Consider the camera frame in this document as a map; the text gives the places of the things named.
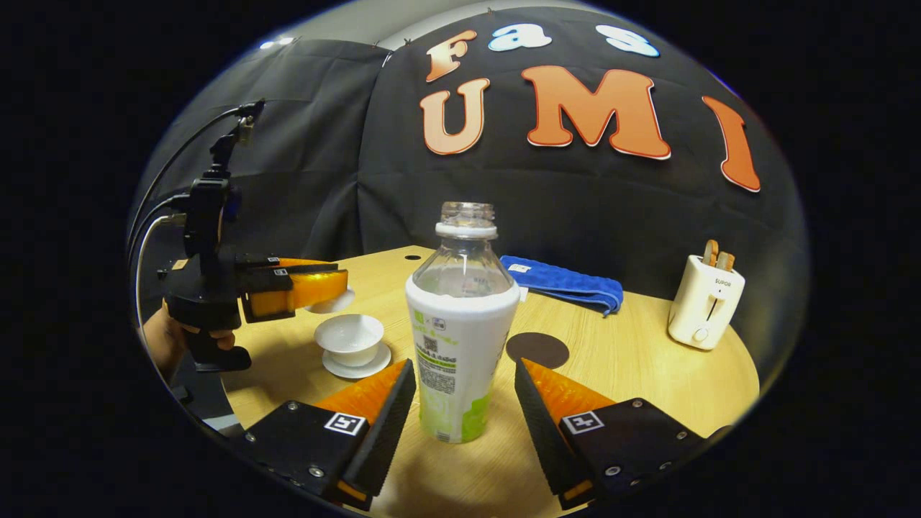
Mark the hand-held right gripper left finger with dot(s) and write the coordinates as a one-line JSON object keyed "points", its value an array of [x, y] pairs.
{"points": [[385, 439]]}

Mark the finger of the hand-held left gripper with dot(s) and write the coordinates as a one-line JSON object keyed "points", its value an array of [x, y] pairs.
{"points": [[259, 262], [266, 295]]}

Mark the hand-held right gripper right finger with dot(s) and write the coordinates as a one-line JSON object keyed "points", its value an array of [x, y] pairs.
{"points": [[543, 439]]}

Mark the brown round coaster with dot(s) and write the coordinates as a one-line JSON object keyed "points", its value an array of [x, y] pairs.
{"points": [[537, 351]]}

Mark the white teacup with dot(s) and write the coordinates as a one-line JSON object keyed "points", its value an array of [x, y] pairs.
{"points": [[349, 334]]}

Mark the clear water bottle white label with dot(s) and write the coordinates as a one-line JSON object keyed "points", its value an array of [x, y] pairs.
{"points": [[460, 324]]}

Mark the white saucer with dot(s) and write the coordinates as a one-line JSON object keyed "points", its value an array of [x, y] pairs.
{"points": [[374, 365]]}

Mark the blue towel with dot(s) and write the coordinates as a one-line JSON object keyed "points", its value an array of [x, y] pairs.
{"points": [[568, 284]]}

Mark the white toaster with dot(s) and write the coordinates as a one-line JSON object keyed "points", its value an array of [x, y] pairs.
{"points": [[701, 309]]}

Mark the ceiling light panel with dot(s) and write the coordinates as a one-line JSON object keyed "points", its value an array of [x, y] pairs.
{"points": [[277, 43]]}

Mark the black backdrop cloth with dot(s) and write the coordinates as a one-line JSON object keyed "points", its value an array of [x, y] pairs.
{"points": [[575, 201]]}

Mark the toast slice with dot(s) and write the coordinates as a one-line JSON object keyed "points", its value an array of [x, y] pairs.
{"points": [[727, 262], [711, 253]]}

